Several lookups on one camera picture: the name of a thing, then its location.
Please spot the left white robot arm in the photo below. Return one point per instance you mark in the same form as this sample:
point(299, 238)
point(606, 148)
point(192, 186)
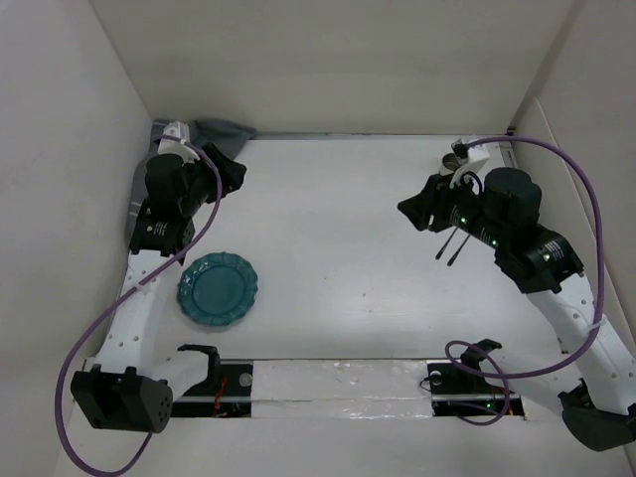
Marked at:
point(125, 389)

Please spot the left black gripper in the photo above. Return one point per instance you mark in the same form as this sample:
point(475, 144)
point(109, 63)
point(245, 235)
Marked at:
point(231, 172)

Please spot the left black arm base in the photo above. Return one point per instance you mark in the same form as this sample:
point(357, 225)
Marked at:
point(229, 397)

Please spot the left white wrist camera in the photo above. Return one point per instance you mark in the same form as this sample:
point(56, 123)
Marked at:
point(173, 138)

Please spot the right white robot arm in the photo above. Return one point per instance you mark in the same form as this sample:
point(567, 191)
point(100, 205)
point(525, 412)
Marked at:
point(594, 393)

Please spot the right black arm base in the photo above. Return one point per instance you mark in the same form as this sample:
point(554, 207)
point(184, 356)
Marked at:
point(454, 393)

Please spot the white brown paper cup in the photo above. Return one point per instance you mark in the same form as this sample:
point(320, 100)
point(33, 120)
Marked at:
point(450, 163)

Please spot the teal ceramic plate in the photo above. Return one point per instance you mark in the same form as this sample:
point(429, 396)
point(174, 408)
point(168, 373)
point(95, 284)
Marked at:
point(217, 289)

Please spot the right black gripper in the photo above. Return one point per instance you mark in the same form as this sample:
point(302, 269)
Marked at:
point(432, 200)

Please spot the grey striped cloth placemat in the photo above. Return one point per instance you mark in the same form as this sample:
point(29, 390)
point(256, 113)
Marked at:
point(228, 137)

